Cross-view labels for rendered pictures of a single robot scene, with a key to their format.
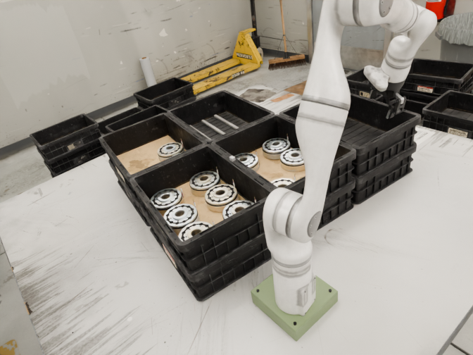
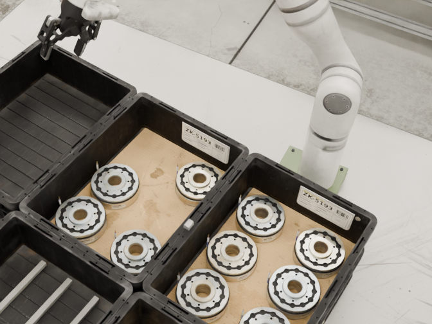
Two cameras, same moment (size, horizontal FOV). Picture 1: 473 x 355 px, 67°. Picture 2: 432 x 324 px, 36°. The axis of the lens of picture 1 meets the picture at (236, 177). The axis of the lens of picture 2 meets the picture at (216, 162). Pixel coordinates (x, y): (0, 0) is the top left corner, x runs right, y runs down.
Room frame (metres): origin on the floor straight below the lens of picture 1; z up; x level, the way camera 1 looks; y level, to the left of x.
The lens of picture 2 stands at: (1.34, 0.60, 2.00)
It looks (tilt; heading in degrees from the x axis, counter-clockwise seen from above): 51 degrees down; 235
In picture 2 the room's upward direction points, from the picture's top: 5 degrees clockwise
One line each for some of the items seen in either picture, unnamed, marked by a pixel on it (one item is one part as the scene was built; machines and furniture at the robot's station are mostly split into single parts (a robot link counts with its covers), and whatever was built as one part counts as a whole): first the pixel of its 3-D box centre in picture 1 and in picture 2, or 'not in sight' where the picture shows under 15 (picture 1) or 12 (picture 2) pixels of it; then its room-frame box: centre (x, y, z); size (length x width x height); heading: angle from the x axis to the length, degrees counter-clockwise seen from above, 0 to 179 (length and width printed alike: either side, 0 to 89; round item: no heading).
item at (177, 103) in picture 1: (170, 114); not in sight; (2.80, 0.44, 0.37); 0.40 x 0.30 x 0.45; 124
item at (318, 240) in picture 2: (196, 233); (320, 247); (0.74, 0.14, 0.86); 0.05 x 0.05 x 0.01
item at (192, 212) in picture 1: (180, 215); (294, 288); (0.84, 0.18, 0.86); 0.10 x 0.10 x 0.01
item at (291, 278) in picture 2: (179, 213); (294, 287); (0.84, 0.18, 0.86); 0.05 x 0.05 x 0.01
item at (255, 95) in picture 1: (255, 94); not in sight; (2.03, -0.21, 0.71); 0.22 x 0.19 x 0.01; 34
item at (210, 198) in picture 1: (220, 194); (232, 252); (0.90, 0.06, 0.86); 0.10 x 0.10 x 0.01
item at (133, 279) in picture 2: (278, 149); (139, 180); (1.00, -0.15, 0.92); 0.40 x 0.30 x 0.02; 26
